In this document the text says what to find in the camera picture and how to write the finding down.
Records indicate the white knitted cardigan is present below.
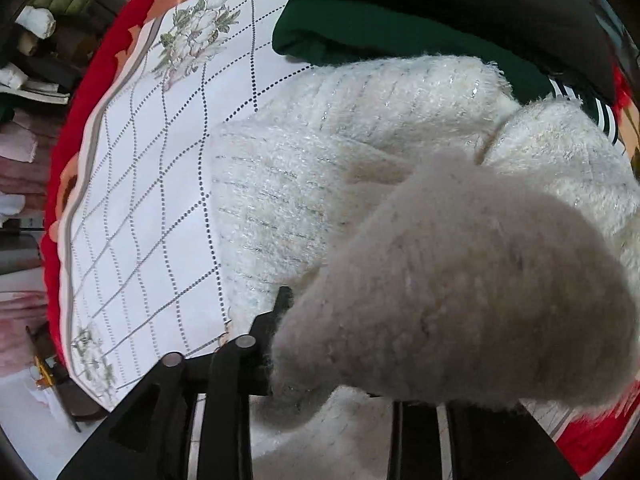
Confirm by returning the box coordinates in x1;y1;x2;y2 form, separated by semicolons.
205;56;639;479

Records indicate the red floral blanket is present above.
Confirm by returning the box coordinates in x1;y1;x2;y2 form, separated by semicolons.
41;0;639;479

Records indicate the white puffer jacket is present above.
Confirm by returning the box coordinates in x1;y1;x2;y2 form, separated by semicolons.
1;6;70;105

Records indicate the dark green striped garment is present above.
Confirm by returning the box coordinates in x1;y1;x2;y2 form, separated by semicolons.
272;0;624;150

